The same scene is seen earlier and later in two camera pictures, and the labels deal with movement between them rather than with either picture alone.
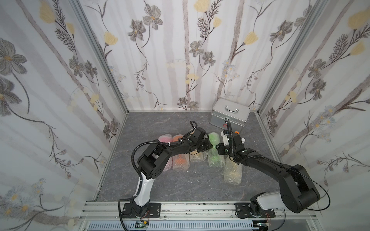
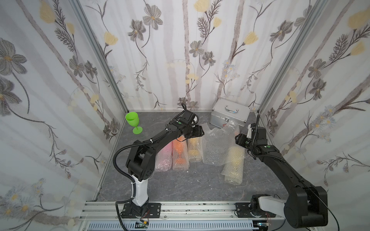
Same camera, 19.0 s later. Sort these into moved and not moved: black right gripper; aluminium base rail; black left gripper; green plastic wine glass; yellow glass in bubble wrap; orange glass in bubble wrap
Moved: black left gripper; green plastic wine glass; black right gripper
Not moved: yellow glass in bubble wrap; aluminium base rail; orange glass in bubble wrap
